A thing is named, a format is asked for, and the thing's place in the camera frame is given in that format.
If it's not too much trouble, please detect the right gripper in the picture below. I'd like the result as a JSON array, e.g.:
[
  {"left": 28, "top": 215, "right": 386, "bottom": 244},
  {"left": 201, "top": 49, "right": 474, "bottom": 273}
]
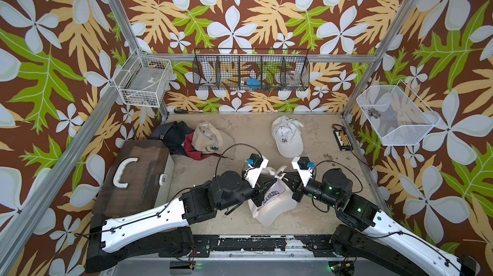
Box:
[{"left": 278, "top": 171, "right": 340, "bottom": 210}]

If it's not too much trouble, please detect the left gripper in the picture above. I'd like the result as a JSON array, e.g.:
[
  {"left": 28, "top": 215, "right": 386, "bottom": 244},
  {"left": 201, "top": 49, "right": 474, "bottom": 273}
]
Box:
[{"left": 214, "top": 172, "right": 275, "bottom": 211}]

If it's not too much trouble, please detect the cream pink baseball cap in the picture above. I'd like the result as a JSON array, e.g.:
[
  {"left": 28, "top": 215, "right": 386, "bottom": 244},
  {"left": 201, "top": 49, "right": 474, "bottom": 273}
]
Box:
[{"left": 248, "top": 165, "right": 297, "bottom": 226}]

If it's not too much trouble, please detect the white baseball cap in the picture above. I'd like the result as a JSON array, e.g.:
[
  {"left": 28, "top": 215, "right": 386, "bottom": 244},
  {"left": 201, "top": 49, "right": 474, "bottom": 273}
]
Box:
[{"left": 272, "top": 115, "right": 304, "bottom": 159}]

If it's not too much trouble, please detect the beige baseball cap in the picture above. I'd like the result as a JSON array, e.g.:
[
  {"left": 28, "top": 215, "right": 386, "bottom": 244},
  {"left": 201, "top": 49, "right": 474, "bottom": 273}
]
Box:
[{"left": 191, "top": 121, "right": 236, "bottom": 159}]

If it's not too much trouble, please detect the maroon baseball cap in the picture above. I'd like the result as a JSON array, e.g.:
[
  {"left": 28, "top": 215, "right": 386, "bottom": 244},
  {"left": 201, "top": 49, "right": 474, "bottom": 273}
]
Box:
[{"left": 183, "top": 133, "right": 220, "bottom": 160}]

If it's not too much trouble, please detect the black baseball cap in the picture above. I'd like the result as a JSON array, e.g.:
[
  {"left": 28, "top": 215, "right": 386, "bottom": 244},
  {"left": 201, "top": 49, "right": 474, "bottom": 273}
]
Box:
[{"left": 148, "top": 121, "right": 194, "bottom": 155}]

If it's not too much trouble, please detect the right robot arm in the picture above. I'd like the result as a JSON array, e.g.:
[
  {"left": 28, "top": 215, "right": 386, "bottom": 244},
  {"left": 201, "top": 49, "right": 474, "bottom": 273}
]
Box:
[{"left": 281, "top": 168, "right": 478, "bottom": 275}]

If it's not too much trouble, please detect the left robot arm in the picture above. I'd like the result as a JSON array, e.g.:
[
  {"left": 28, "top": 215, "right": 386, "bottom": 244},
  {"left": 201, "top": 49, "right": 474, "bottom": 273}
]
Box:
[{"left": 86, "top": 171, "right": 276, "bottom": 273}]

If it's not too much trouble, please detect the black orange device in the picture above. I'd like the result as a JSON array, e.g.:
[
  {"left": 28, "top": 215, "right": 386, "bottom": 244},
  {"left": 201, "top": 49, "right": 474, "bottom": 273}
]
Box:
[{"left": 332, "top": 124, "right": 353, "bottom": 151}]

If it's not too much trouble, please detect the blue object in basket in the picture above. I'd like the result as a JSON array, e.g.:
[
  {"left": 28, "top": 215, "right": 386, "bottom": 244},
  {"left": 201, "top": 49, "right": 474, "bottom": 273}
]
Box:
[{"left": 246, "top": 78, "right": 261, "bottom": 89}]

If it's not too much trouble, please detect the small dark object in basket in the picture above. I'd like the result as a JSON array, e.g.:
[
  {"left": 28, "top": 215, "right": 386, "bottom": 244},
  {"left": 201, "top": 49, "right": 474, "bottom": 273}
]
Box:
[{"left": 368, "top": 108, "right": 381, "bottom": 119}]

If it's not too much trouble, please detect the white mesh basket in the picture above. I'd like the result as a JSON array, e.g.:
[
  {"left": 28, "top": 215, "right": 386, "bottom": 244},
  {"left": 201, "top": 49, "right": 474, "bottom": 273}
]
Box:
[{"left": 356, "top": 80, "right": 440, "bottom": 146}]

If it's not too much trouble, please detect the brown lidded storage box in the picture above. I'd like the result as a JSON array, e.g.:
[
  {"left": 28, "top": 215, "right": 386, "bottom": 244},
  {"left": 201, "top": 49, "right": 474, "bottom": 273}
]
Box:
[{"left": 92, "top": 140, "right": 175, "bottom": 218}]

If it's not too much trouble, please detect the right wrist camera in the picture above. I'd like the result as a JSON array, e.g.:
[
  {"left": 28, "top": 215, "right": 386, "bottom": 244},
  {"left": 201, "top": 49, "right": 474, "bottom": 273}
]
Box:
[{"left": 291, "top": 157, "right": 315, "bottom": 187}]

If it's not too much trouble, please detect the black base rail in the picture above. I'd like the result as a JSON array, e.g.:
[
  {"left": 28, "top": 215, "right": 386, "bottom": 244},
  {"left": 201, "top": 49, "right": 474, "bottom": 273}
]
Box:
[{"left": 159, "top": 234, "right": 355, "bottom": 257}]

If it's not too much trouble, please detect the black wire basket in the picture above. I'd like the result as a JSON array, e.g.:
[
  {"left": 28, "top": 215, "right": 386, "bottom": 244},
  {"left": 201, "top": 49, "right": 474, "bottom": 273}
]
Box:
[{"left": 191, "top": 48, "right": 311, "bottom": 91}]

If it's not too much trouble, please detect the white wire basket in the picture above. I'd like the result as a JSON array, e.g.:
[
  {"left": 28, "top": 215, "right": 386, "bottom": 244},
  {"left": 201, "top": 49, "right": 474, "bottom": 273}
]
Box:
[{"left": 113, "top": 53, "right": 173, "bottom": 108}]

